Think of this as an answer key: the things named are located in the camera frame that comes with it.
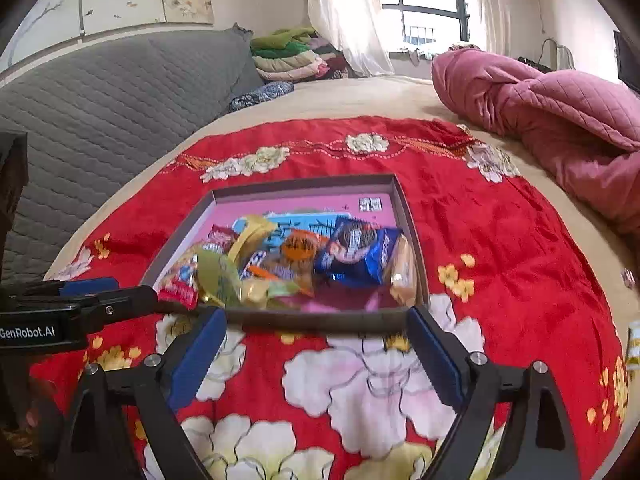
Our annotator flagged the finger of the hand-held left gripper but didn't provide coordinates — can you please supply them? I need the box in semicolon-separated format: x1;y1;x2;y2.
57;276;121;298
82;285;161;334

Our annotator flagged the pink quilt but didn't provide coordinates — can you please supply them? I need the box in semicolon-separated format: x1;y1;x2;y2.
431;49;640;237

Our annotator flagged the gold long snack packet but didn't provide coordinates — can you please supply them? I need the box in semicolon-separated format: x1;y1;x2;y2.
227;215;279;267

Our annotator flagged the beige bed sheet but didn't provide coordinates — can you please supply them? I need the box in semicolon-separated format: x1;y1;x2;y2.
45;75;640;411

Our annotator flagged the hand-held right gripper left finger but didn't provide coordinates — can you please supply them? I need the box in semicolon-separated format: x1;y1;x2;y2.
55;306;229;480

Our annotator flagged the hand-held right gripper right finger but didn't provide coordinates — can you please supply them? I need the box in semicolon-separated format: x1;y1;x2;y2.
406;304;581;480

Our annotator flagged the grey quilted headboard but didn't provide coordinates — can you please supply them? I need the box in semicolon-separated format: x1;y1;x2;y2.
0;27;266;286

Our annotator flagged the light green snack packet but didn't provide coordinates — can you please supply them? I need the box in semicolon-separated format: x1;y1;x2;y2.
197;250;302;309

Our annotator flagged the black television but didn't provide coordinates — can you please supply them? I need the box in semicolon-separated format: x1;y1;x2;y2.
614;30;640;95

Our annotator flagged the beige snack packet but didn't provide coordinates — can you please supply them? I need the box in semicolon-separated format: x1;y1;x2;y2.
390;235;419;307

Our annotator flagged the clear packet with blue print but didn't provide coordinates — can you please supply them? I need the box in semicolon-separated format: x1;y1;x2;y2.
241;247;281;282

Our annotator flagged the red white cartoon packet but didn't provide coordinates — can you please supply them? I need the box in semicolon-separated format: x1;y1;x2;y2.
159;252;202;311

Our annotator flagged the blue cookie packet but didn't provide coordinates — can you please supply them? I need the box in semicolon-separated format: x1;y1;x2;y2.
314;217;404;289

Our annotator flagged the dark floral cloth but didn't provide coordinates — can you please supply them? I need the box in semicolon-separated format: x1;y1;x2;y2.
229;81;296;114

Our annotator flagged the small yellow white packet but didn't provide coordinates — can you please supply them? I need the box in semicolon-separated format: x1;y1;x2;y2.
625;327;640;374

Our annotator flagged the white sheer curtain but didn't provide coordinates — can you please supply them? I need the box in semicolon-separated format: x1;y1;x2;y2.
467;0;517;57
307;0;396;79

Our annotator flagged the orange-edged clear snack packet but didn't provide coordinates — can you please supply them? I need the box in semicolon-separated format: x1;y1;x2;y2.
267;230;322;285

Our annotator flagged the red floral blanket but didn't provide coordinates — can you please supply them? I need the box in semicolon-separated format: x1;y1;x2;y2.
30;116;632;480

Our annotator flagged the grey shallow cardboard tray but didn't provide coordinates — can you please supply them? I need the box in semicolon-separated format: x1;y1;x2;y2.
141;174;431;334

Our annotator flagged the stack of folded blankets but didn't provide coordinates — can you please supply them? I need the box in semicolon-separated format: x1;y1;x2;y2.
250;27;352;84

